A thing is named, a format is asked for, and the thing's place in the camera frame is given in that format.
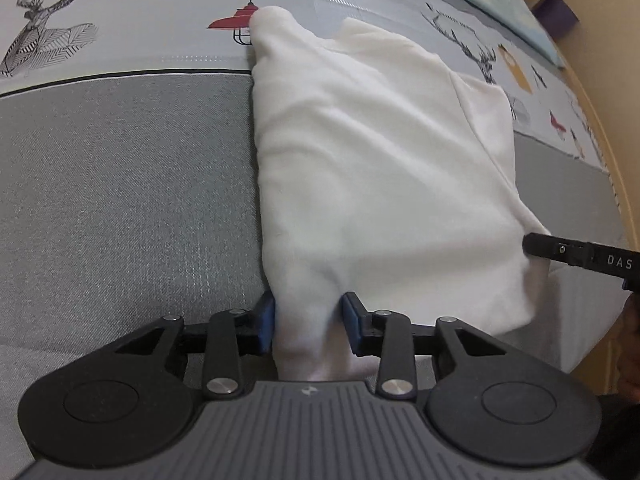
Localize white shirt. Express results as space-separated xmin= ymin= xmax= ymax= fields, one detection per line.
xmin=250 ymin=6 xmax=549 ymax=382

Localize person's right hand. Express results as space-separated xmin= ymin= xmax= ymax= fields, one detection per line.
xmin=617 ymin=294 xmax=640 ymax=404

